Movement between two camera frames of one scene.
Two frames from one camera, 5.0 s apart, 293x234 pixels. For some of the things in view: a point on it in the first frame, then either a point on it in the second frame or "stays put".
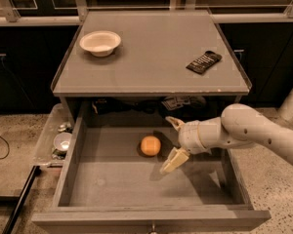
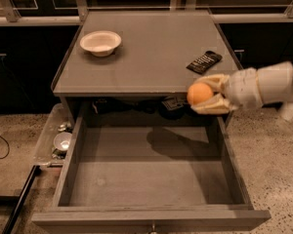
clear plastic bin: [54, 141] stays put
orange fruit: [150, 145] -> [197, 93]
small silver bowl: [62, 140] stays put
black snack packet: [202, 63] stays put
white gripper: [188, 136] -> [242, 88]
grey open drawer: [111, 183] stays put
